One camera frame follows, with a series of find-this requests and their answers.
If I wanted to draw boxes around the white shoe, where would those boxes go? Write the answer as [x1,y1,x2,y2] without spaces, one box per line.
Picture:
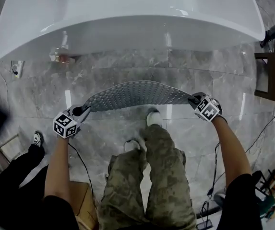
[123,139,141,153]
[146,109,163,127]

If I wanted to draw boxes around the camouflage trousers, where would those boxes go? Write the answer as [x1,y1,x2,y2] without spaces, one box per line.
[96,123,198,230]

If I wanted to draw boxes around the brown cardboard box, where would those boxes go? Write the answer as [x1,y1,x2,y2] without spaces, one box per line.
[69,180,100,230]

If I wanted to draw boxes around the grey perforated bath mat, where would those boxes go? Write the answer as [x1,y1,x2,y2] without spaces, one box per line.
[81,80,200,114]

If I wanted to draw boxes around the person's right forearm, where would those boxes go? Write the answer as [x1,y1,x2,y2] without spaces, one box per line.
[210,115,252,189]

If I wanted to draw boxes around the thin black floor cable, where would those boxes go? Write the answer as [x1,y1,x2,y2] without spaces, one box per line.
[244,115,275,153]

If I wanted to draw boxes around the person's black shirt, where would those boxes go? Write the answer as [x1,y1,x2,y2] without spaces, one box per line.
[42,173,270,230]

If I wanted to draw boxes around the white power strip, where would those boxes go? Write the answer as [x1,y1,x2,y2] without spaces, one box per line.
[11,60,25,79]

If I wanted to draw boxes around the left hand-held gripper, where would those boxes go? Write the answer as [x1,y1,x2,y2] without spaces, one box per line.
[52,104,92,139]

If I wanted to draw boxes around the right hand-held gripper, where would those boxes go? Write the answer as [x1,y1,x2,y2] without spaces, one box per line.
[187,92,224,123]

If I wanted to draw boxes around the white bathtub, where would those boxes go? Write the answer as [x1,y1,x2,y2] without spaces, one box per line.
[0,0,266,61]

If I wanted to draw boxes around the person's left forearm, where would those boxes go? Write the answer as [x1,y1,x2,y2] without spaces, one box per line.
[43,135,72,201]

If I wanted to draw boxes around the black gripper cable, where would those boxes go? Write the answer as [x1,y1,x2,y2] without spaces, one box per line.
[207,141,222,199]
[67,142,97,209]

